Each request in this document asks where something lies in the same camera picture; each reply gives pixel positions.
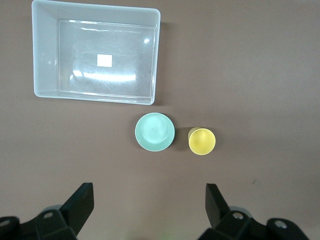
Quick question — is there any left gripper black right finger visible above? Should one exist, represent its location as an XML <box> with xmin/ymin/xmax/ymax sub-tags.
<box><xmin>198</xmin><ymin>183</ymin><xmax>311</xmax><ymax>240</ymax></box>

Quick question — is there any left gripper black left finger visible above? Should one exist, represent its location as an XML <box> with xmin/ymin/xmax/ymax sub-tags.
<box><xmin>0</xmin><ymin>182</ymin><xmax>95</xmax><ymax>240</ymax></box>

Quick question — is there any yellow plastic cup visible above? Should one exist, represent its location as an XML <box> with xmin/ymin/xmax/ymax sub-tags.
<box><xmin>187</xmin><ymin>126</ymin><xmax>217</xmax><ymax>156</ymax></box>

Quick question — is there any mint green bowl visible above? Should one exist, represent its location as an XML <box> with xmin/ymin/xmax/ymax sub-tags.
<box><xmin>134</xmin><ymin>112</ymin><xmax>176</xmax><ymax>153</ymax></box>

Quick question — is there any translucent white plastic box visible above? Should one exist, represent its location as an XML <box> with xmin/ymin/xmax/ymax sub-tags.
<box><xmin>31</xmin><ymin>0</ymin><xmax>161</xmax><ymax>106</ymax></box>

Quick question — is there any white square label sticker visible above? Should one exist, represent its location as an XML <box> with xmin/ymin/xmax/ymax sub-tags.
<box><xmin>96</xmin><ymin>53</ymin><xmax>113</xmax><ymax>68</ymax></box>

